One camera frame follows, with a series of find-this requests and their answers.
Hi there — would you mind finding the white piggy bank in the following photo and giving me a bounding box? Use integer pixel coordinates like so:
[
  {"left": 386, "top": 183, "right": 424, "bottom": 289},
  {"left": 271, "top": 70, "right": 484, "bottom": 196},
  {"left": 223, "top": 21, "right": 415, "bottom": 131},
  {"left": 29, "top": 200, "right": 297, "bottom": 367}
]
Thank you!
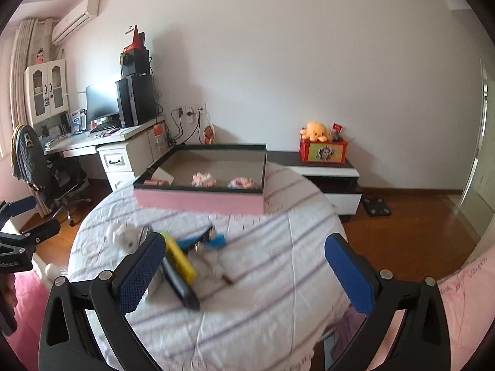
[{"left": 106, "top": 222, "right": 143, "bottom": 254}]

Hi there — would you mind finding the black remote control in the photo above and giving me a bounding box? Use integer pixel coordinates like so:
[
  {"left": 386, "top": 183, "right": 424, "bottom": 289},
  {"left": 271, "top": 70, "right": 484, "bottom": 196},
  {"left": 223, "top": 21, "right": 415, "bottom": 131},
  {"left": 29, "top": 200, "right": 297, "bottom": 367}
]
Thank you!
[{"left": 161, "top": 257, "right": 200, "bottom": 311}]

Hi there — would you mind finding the yellow highlighter marker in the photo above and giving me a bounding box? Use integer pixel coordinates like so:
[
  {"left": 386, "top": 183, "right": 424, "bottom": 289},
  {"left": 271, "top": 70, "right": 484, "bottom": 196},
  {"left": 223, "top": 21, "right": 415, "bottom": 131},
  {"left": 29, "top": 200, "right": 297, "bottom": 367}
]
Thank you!
[{"left": 161, "top": 232, "right": 197, "bottom": 284}]

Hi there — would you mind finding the blue highlighter marker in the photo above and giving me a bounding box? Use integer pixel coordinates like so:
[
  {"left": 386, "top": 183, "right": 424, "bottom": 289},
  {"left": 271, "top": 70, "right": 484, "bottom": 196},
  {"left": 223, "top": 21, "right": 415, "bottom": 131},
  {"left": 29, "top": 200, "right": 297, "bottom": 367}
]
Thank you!
[{"left": 176, "top": 234, "right": 226, "bottom": 253}]

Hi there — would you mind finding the pink green storage box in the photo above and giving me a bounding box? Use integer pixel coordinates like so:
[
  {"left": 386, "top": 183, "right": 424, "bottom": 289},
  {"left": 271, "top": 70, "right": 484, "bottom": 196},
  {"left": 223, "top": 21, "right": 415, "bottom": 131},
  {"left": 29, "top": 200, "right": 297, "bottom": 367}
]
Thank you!
[{"left": 133, "top": 144, "right": 268, "bottom": 215}]

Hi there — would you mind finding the person's left hand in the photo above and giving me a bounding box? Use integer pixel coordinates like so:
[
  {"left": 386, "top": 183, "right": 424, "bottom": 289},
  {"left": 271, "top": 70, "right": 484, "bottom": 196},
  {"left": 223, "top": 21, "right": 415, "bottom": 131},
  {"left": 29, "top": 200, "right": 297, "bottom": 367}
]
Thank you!
[{"left": 1, "top": 274, "right": 18, "bottom": 336}]

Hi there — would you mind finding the black office chair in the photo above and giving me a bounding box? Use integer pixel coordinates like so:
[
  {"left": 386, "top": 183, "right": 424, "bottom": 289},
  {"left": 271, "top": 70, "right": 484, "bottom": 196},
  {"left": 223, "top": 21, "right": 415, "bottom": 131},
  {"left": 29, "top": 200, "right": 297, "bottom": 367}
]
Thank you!
[{"left": 10, "top": 125, "right": 91, "bottom": 226}]

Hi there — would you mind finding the pink pillow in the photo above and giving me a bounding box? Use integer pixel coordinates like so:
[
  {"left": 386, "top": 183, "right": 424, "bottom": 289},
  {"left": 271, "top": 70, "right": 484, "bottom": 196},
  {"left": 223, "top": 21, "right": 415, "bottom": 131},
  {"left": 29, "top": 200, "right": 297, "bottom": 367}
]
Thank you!
[{"left": 365, "top": 245, "right": 495, "bottom": 371}]

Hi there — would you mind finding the copper metal cup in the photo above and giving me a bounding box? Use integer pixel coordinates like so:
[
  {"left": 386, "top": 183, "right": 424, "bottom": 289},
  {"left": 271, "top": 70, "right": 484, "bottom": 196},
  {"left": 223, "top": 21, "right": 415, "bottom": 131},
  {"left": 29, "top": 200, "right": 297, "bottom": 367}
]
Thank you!
[{"left": 144, "top": 179, "right": 170, "bottom": 186}]

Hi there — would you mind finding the white desk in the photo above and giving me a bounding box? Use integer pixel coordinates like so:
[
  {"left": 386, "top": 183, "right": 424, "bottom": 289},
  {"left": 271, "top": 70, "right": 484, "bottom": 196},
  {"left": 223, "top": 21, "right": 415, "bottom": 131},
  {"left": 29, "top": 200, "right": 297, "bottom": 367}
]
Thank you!
[{"left": 45, "top": 117, "right": 165, "bottom": 190}]

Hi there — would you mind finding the white glass-door cabinet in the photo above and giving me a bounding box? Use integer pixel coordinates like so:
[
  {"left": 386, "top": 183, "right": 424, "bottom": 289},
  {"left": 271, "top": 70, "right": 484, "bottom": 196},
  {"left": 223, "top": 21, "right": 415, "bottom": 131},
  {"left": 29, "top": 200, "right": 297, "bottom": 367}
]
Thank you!
[{"left": 24, "top": 59, "right": 69, "bottom": 126}]

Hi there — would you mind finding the white square box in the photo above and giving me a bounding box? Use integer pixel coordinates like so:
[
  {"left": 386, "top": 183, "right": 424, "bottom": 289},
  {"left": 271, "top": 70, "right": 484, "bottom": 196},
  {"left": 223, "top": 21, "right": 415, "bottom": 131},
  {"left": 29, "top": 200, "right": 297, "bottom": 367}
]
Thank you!
[{"left": 150, "top": 168, "right": 174, "bottom": 186}]

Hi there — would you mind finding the black bathroom scale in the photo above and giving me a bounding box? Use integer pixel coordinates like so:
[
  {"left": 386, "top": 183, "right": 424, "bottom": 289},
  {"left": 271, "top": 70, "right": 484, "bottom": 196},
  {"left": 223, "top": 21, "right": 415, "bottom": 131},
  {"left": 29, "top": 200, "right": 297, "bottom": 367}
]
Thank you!
[{"left": 361, "top": 196, "right": 392, "bottom": 217}]

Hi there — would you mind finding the black hair clip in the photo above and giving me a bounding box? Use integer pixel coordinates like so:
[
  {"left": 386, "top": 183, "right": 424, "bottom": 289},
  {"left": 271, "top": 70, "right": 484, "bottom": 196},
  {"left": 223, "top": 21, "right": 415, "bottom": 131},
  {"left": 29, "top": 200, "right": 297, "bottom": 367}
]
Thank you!
[{"left": 177, "top": 226, "right": 217, "bottom": 252}]

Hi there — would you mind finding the black computer monitor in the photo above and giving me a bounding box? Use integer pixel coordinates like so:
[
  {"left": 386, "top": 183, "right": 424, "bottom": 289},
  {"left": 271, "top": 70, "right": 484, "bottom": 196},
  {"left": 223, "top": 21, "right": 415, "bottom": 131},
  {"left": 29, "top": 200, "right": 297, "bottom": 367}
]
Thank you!
[{"left": 86, "top": 82, "right": 119, "bottom": 122}]

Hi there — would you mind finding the red-capped plastic bottle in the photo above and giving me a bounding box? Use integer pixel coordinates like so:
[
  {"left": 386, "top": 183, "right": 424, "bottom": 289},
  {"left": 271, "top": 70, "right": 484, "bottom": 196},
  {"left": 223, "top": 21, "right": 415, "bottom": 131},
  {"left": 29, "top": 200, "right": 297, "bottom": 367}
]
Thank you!
[{"left": 153, "top": 122, "right": 167, "bottom": 155}]

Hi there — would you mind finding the black computer tower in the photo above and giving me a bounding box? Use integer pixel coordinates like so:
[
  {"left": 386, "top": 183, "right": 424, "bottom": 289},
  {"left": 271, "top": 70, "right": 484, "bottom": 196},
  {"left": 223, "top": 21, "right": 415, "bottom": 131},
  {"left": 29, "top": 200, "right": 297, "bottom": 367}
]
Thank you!
[{"left": 116, "top": 74, "right": 158, "bottom": 127}]

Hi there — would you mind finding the pink cat block figure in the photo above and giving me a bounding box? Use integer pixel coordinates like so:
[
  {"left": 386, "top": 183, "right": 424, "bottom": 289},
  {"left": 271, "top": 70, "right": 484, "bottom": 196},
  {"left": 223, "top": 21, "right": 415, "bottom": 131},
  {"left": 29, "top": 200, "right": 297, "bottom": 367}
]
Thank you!
[{"left": 191, "top": 173, "right": 217, "bottom": 188}]

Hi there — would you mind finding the black white TV cabinet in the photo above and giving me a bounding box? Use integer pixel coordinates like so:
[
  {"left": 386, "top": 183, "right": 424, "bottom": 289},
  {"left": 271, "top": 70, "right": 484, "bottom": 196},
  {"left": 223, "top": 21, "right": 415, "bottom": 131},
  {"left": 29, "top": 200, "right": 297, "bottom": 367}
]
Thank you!
[{"left": 268, "top": 151, "right": 363, "bottom": 223}]

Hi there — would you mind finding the white air conditioner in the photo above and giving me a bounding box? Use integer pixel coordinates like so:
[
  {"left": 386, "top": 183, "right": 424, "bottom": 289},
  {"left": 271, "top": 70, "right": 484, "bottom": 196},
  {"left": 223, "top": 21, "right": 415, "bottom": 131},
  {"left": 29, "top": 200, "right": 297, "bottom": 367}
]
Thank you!
[{"left": 52, "top": 0, "right": 100, "bottom": 45}]

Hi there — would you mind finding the pink donut block figure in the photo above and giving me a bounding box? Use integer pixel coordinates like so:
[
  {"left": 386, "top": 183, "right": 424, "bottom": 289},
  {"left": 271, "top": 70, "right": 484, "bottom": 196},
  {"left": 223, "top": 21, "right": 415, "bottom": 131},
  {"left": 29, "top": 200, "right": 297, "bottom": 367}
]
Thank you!
[{"left": 228, "top": 177, "right": 257, "bottom": 189}]

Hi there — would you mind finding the snack bag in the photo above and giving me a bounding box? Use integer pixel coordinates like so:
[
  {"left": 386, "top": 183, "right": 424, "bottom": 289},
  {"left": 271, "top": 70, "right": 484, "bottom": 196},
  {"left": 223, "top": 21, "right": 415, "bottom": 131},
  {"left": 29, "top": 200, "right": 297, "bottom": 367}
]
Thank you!
[{"left": 203, "top": 124, "right": 215, "bottom": 145}]

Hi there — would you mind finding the black speaker with red item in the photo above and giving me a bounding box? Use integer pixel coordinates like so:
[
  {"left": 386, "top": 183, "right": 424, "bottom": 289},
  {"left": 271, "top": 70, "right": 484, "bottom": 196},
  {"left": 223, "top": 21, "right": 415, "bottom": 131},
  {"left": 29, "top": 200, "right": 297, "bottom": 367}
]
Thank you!
[{"left": 120, "top": 25, "right": 150, "bottom": 78}]

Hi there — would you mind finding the red cartoon storage box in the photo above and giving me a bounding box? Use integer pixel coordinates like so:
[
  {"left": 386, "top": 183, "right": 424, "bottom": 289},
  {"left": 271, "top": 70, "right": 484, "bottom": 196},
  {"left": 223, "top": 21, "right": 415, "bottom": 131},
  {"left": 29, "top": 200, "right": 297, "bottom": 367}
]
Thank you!
[{"left": 299, "top": 137, "right": 348, "bottom": 164}]

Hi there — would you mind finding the yellow octopus plush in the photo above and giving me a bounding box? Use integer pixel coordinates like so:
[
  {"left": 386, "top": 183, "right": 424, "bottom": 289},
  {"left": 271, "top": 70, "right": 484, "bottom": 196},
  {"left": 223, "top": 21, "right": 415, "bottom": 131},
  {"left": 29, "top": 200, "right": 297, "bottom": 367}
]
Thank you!
[{"left": 299, "top": 122, "right": 330, "bottom": 143}]

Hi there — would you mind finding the white wall power outlet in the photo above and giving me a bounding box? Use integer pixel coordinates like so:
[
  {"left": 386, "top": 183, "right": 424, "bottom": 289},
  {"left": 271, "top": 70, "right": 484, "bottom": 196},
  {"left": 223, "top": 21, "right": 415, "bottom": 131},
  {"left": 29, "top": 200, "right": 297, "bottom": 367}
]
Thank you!
[{"left": 178, "top": 103, "right": 207, "bottom": 124}]

